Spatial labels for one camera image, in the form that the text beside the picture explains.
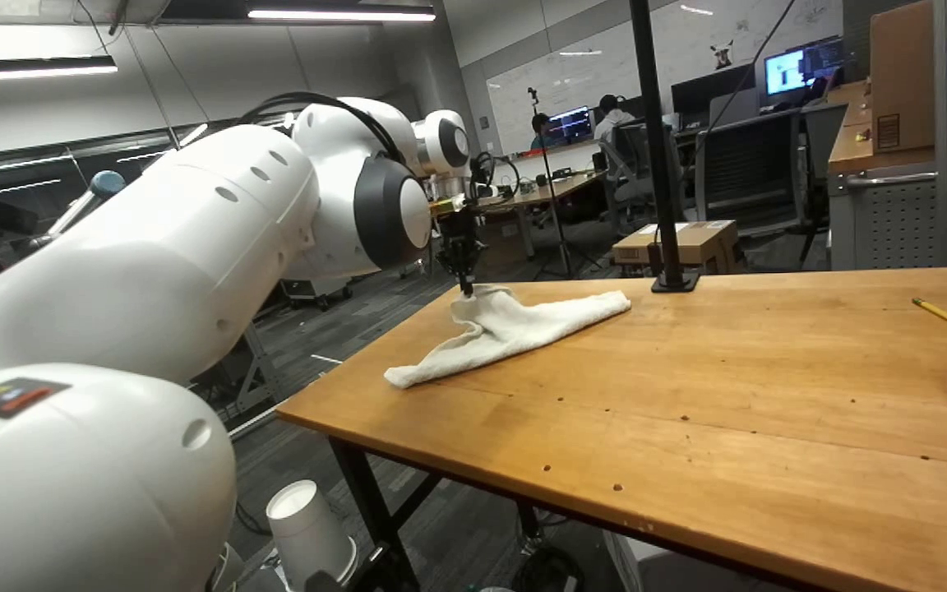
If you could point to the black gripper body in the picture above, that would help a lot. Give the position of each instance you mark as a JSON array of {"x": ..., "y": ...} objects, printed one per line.
[{"x": 460, "y": 225}]

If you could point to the white terry towel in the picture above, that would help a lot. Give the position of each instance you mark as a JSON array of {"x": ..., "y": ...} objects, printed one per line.
[{"x": 518, "y": 324}]

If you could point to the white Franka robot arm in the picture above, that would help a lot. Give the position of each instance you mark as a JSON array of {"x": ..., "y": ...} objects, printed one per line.
[{"x": 167, "y": 263}]

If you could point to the grey background robot arm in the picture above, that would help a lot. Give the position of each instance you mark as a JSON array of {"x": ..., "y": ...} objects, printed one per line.
[{"x": 106, "y": 183}]

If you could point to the long wooden work desk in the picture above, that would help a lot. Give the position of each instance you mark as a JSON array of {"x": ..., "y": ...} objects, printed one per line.
[{"x": 526, "y": 199}]

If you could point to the person in grey shirt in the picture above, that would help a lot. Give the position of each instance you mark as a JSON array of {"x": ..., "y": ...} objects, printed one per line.
[{"x": 608, "y": 120}]

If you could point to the black upright pole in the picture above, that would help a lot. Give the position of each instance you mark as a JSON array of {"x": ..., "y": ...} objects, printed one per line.
[{"x": 660, "y": 164}]

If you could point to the long ceiling light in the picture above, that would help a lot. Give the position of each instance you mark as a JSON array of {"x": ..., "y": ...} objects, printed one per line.
[
  {"x": 35, "y": 71},
  {"x": 343, "y": 14}
]

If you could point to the white paper cup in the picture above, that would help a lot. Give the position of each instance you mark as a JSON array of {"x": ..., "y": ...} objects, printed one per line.
[{"x": 303, "y": 530}]

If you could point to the lit computer monitor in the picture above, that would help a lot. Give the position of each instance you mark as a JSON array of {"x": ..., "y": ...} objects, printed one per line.
[{"x": 805, "y": 71}]

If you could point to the grey drawer cabinet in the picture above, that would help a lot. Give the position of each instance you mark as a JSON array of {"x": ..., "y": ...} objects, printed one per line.
[{"x": 901, "y": 213}]

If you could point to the large cardboard box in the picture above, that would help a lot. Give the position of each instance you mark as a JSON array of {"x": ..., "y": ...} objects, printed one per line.
[{"x": 913, "y": 68}]

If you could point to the black metal table frame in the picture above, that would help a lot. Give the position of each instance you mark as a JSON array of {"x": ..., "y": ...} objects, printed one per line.
[{"x": 369, "y": 505}]

